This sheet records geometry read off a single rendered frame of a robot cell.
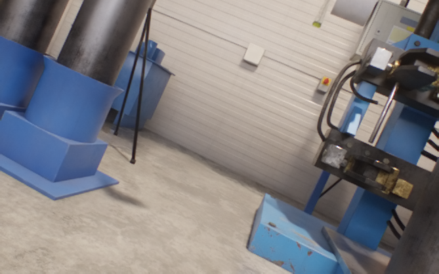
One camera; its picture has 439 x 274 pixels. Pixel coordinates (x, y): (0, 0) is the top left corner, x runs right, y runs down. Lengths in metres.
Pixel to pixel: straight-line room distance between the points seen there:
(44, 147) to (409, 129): 1.70
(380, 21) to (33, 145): 2.14
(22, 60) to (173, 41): 2.57
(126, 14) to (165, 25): 2.64
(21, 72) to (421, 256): 1.44
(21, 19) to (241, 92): 2.53
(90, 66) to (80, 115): 0.17
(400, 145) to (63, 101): 1.62
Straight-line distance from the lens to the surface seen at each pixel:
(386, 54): 1.72
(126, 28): 1.31
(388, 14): 2.62
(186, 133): 3.67
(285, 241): 1.46
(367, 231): 2.07
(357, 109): 1.79
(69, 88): 1.26
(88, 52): 1.28
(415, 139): 2.09
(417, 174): 1.86
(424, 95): 1.88
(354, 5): 2.59
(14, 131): 1.35
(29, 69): 1.47
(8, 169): 1.26
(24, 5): 1.47
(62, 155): 1.24
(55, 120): 1.27
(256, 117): 3.57
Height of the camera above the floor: 0.43
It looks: 1 degrees down
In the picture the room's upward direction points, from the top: 25 degrees clockwise
